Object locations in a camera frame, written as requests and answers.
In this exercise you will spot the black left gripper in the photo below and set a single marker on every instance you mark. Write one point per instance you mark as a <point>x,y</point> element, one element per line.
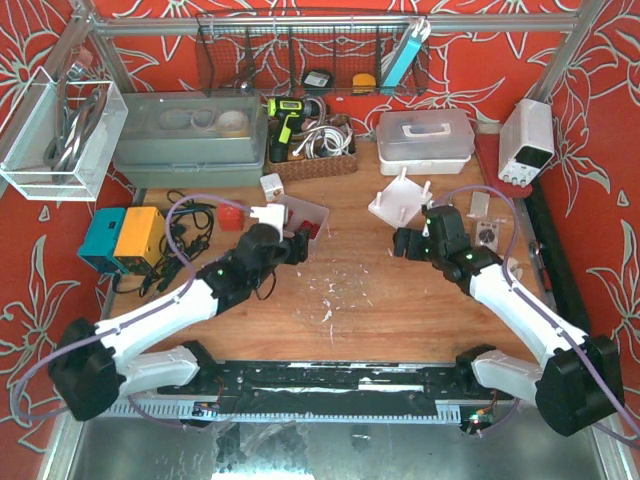
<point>293,247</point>

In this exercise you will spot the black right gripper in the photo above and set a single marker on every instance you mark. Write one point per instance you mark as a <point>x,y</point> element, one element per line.
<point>415,243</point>

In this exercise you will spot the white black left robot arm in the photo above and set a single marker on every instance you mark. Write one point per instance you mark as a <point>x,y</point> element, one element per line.
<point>97,364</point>

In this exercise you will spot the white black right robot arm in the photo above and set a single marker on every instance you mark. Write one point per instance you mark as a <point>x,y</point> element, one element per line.
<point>574,379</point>

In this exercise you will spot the red spring right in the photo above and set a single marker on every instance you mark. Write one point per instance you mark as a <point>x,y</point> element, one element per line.
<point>312,229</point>

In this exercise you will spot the clear plastic spring tray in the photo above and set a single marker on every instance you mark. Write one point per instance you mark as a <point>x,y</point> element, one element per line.
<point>300,211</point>

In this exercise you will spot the white power adapter cube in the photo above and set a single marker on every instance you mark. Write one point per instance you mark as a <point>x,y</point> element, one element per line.
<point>272,186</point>

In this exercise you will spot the red cube box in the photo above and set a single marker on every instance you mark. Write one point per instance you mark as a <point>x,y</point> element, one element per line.
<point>230,218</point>

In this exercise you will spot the grey metal plate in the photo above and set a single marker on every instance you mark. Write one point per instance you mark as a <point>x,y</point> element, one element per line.
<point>479,205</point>

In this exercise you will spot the white clear lidded case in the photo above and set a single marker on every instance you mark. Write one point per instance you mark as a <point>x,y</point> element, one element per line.
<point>424,142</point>

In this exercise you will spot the brown wicker basket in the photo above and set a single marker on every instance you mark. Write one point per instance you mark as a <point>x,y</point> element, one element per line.
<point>320,150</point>

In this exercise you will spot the white bench power supply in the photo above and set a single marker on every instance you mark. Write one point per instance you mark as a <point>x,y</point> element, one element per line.
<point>526,142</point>

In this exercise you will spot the grey plastic storage box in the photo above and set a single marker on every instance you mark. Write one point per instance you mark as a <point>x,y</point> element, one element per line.
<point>189,140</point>

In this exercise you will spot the orange soldering station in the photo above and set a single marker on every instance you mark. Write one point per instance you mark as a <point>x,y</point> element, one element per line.
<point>138,248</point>

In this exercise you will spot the yellow tape measure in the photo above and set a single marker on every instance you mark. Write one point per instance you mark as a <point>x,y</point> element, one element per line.
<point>363,84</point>

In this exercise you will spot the teal box device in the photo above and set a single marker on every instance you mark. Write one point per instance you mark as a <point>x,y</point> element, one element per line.
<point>101,239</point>

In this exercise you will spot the blue white pack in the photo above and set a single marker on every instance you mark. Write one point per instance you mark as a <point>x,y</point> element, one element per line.
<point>395,64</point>

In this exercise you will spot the white peg base plate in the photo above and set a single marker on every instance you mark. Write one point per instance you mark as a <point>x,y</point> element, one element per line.
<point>400,201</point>

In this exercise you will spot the bagged timer switch module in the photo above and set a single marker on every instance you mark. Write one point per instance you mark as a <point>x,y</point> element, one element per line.
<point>487,231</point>

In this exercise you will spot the green black cordless drill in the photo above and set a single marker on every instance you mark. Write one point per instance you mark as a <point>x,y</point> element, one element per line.
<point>290,114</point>

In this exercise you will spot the black wire wall basket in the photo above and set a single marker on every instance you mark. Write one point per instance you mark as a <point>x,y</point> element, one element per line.
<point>257,60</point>

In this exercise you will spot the grey slotted cable duct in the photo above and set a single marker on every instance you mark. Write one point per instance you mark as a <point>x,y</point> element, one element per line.
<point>196,411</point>

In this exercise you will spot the clear acrylic wall box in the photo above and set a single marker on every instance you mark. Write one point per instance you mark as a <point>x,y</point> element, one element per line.
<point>60,143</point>

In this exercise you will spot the aluminium frame top beam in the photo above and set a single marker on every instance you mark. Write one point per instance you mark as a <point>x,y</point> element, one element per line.
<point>440,23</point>

